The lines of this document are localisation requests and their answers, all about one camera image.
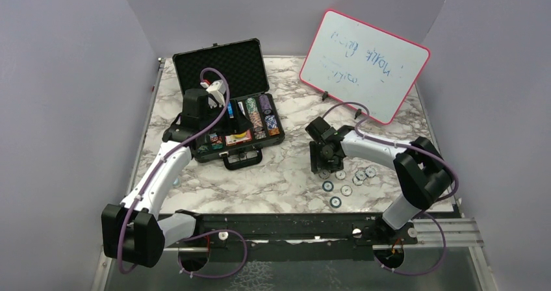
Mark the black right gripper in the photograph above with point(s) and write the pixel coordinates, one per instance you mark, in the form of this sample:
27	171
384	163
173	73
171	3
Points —
316	162

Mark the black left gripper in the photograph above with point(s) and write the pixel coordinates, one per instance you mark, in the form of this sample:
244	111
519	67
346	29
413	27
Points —
240	123

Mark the blue playing card deck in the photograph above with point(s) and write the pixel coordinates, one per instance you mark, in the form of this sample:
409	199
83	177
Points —
236	108

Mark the red playing card deck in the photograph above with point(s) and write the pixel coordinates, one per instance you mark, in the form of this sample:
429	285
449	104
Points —
230	140

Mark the yellow round button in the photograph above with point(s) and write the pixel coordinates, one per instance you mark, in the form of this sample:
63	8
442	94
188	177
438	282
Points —
242	135

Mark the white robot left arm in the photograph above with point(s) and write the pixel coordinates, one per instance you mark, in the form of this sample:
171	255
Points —
133	234

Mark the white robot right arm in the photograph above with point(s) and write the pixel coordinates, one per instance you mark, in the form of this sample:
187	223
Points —
422	173

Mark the black poker set case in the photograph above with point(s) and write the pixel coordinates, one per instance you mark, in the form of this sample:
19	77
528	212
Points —
241	66

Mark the orange blue chip stack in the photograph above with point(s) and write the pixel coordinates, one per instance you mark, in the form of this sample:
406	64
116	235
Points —
256	120

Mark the mixed small chip stack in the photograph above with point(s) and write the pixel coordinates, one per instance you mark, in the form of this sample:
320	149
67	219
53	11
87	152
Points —
259	135

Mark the green white chip stack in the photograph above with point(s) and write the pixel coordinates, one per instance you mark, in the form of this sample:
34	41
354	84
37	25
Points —
251	105

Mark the red white chip stack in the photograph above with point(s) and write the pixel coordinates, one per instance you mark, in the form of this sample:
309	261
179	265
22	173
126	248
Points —
216	141

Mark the blue white chip stack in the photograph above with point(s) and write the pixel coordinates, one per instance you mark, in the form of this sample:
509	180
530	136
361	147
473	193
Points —
272	126

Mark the green blue poker chip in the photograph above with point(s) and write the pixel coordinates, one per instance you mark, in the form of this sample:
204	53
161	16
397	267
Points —
335	202
327	186

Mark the purple chip stack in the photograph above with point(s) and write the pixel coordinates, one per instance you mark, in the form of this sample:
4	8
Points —
266	106

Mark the green blue chip stack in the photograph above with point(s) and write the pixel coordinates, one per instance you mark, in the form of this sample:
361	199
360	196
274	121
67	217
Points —
202	148

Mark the pink framed whiteboard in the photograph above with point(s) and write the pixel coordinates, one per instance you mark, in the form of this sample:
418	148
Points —
353	61

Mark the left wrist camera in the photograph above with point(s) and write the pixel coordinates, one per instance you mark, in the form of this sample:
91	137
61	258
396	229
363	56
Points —
215	93

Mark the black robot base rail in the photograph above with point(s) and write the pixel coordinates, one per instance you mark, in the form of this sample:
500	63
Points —
294	237

